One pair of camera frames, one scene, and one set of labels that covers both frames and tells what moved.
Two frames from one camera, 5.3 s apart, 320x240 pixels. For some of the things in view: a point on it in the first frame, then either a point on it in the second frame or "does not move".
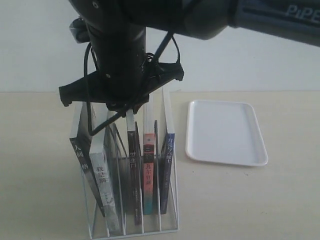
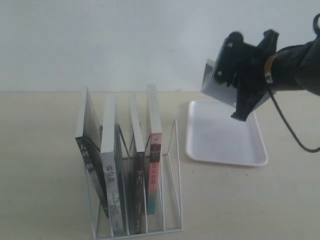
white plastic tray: [224, 132] does not move
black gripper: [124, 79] to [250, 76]
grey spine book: [99, 168] to [108, 162]
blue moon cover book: [167, 157] to [226, 94]
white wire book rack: [130, 195] does not move
